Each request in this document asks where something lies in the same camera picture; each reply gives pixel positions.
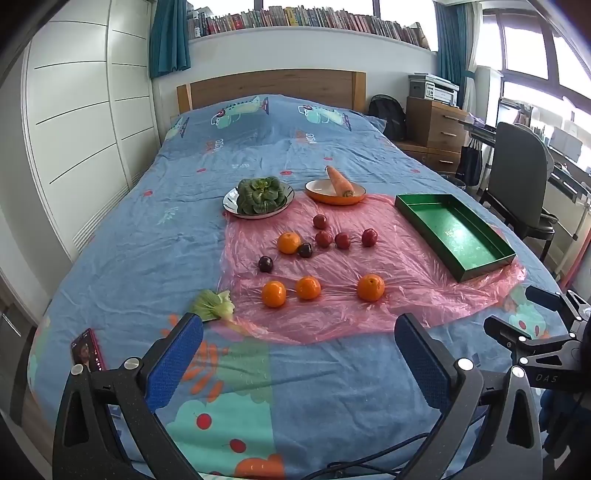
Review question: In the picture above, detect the row of books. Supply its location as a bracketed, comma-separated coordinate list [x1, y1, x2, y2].
[187, 6, 431, 51]

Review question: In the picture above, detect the white plate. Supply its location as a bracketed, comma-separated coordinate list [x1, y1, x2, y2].
[223, 184, 295, 220]

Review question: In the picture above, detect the grey office chair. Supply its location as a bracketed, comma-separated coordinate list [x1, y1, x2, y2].
[479, 121, 561, 261]

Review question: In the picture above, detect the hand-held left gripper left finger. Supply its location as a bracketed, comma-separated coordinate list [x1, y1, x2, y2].
[53, 312, 206, 480]

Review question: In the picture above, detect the orange plate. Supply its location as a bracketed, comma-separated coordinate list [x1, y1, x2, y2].
[305, 179, 366, 206]

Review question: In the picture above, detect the orange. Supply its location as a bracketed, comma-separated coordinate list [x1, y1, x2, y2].
[261, 281, 287, 308]
[277, 232, 302, 255]
[357, 274, 386, 302]
[295, 276, 321, 301]

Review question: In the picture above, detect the teal curtain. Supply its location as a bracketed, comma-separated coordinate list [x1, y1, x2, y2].
[434, 0, 483, 86]
[148, 0, 191, 79]

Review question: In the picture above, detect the white printer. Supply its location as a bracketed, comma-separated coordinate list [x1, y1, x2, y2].
[409, 72, 460, 108]

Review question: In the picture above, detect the white wardrobe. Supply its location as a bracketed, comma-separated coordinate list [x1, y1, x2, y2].
[21, 0, 162, 264]

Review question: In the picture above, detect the pale bok choy piece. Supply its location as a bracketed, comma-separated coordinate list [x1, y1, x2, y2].
[191, 289, 236, 322]

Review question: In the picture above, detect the cluttered desk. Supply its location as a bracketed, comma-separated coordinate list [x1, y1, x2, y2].
[464, 113, 591, 204]

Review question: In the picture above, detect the wooden headboard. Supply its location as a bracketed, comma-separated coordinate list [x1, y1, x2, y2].
[177, 70, 367, 115]

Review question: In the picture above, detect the window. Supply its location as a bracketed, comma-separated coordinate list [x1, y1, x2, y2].
[480, 0, 591, 139]

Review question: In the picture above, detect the red smartphone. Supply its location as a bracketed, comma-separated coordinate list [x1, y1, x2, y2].
[70, 328, 107, 374]

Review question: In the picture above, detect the carrot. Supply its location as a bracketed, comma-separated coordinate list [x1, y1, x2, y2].
[326, 165, 355, 197]

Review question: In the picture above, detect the black backpack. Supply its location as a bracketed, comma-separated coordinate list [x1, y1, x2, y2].
[368, 95, 407, 141]

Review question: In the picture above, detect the person's right hand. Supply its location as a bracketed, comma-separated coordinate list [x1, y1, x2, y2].
[541, 392, 591, 462]

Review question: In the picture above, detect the pink plastic sheet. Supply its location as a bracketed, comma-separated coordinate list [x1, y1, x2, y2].
[221, 193, 527, 346]

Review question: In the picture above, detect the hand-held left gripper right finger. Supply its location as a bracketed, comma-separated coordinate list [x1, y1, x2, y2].
[394, 313, 543, 480]

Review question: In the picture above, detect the green tray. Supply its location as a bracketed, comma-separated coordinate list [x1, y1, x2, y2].
[394, 194, 516, 283]

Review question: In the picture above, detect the black cable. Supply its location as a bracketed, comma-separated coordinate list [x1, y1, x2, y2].
[295, 431, 432, 480]

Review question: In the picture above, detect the black hanging bag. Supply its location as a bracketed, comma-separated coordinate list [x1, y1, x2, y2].
[457, 138, 484, 186]

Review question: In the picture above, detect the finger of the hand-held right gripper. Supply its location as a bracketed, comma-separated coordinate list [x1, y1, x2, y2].
[483, 316, 578, 365]
[525, 285, 591, 324]

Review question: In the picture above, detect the wooden drawer cabinet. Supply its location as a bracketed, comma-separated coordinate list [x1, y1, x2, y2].
[397, 97, 469, 175]

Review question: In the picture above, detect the green bok choy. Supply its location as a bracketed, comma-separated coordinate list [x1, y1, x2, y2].
[237, 178, 287, 215]

